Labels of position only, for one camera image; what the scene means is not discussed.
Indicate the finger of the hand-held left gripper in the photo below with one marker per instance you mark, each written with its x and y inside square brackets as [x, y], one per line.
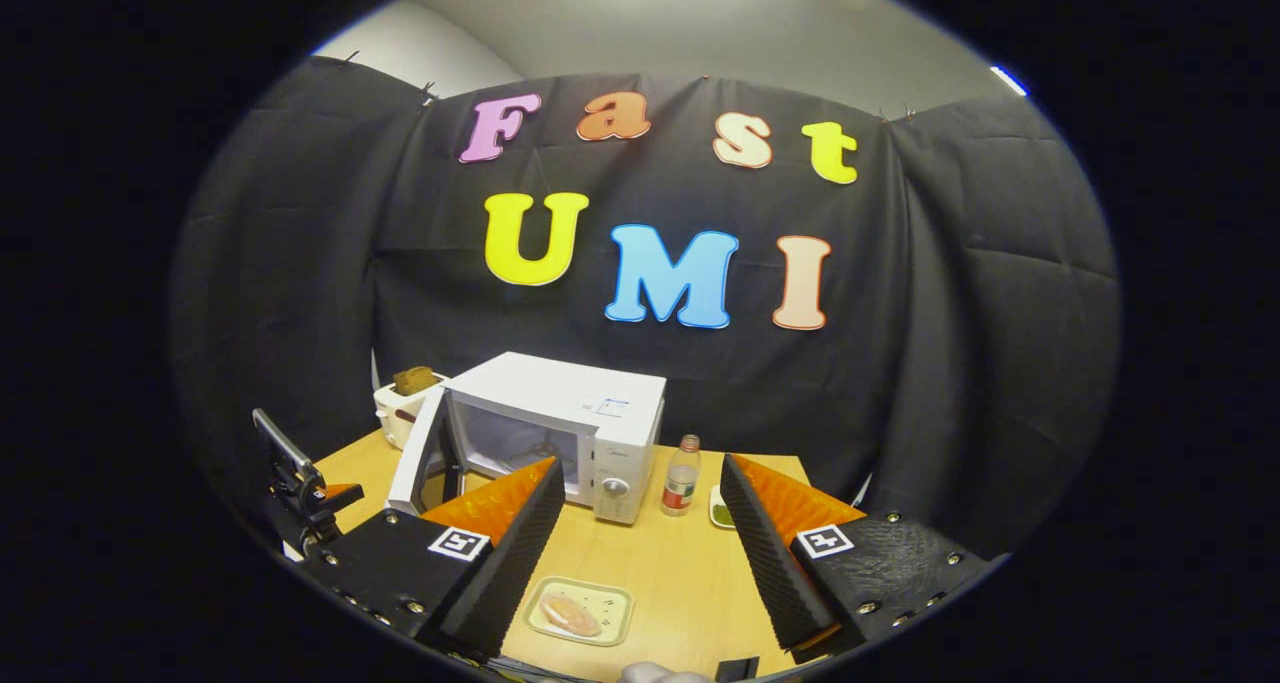
[340, 496]

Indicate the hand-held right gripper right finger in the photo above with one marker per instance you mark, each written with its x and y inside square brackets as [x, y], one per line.
[775, 563]

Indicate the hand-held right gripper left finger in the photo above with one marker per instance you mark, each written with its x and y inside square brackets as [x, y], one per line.
[510, 563]

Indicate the orange breaded cutlet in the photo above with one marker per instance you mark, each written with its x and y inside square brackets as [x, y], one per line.
[570, 615]

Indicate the white microwave oven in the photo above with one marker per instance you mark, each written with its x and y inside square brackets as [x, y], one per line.
[560, 383]

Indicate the white divided dish of beans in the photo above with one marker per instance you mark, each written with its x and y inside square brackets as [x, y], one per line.
[720, 513]

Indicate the white toaster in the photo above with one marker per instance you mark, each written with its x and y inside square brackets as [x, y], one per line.
[395, 418]

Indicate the pale green tray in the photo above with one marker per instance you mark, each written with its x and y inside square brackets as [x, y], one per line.
[615, 603]

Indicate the clear bottle with red label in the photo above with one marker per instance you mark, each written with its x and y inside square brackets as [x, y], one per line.
[680, 483]

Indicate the brown bread slice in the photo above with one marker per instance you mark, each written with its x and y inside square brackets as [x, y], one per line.
[413, 380]

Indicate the small ceiling light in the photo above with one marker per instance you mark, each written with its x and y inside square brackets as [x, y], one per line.
[1010, 80]

